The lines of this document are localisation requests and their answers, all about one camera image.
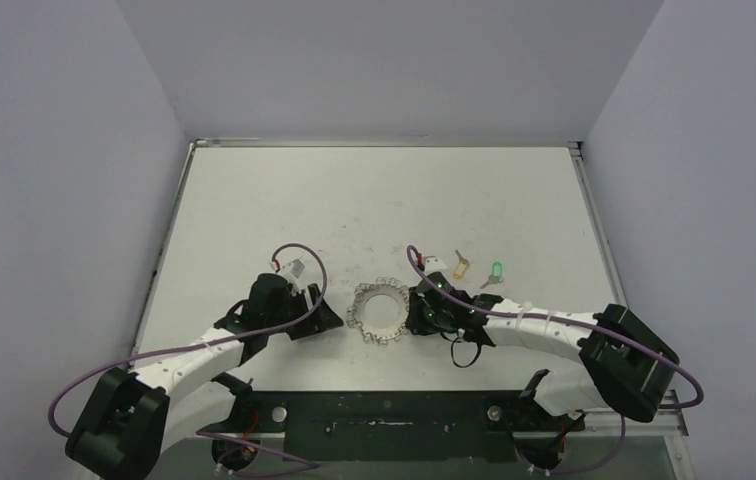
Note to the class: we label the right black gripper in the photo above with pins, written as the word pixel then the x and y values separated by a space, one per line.
pixel 419 307

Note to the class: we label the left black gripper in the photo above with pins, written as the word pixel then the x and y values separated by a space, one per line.
pixel 319 320

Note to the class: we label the metal disc with key rings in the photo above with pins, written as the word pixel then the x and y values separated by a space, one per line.
pixel 379 311

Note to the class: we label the key with yellow tag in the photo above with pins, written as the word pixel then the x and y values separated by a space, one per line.
pixel 461 267

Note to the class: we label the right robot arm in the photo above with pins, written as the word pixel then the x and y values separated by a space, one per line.
pixel 621 364

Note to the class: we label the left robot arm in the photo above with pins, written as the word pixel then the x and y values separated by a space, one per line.
pixel 129 416

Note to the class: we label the key with green tag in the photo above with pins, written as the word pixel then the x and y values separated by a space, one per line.
pixel 495 276

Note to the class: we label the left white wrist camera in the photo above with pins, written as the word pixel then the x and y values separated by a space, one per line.
pixel 291 272

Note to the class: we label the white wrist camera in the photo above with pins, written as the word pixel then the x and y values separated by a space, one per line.
pixel 291 272
pixel 429 263

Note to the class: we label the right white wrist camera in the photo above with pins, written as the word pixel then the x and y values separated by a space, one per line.
pixel 429 263

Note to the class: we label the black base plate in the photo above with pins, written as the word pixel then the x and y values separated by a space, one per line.
pixel 400 425

